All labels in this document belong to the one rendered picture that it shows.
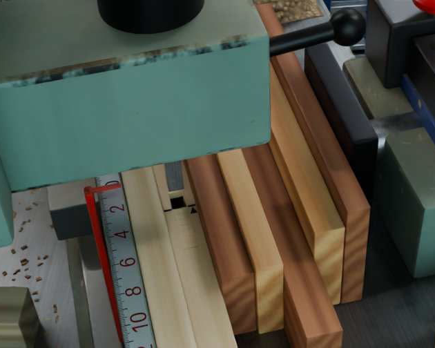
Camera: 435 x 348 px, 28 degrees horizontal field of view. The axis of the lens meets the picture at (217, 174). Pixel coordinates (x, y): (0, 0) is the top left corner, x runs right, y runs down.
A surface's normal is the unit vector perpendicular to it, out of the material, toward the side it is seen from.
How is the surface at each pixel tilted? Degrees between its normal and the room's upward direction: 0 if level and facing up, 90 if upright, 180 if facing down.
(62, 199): 0
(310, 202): 0
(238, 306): 90
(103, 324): 0
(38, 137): 90
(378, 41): 90
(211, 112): 90
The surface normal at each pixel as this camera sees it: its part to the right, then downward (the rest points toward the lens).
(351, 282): 0.22, 0.68
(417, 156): -0.06, -0.71
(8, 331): -0.07, 0.70
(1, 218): 0.57, 0.55
